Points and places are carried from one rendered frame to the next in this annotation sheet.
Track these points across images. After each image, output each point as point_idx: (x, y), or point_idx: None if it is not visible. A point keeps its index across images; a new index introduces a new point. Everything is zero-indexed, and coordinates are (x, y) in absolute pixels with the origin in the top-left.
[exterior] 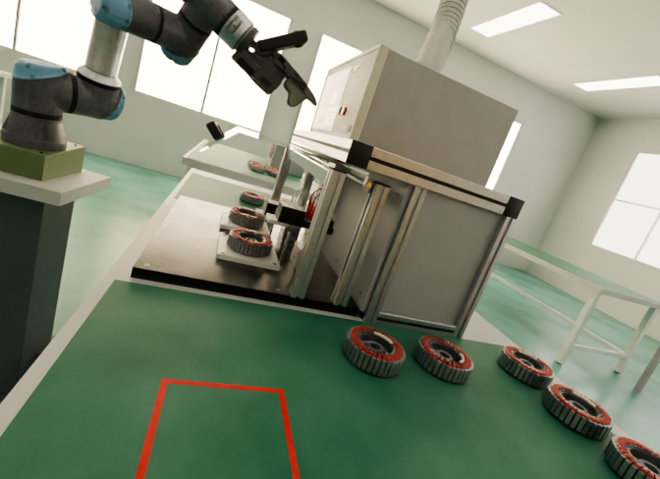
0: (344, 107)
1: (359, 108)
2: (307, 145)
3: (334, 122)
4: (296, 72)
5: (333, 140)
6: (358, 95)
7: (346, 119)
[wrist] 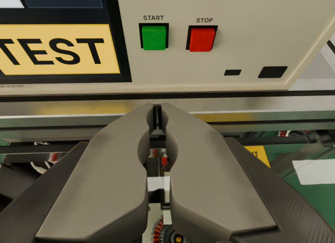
0: (212, 34)
1: (334, 32)
2: (55, 136)
3: (128, 64)
4: (325, 226)
5: (275, 116)
6: None
7: (233, 55)
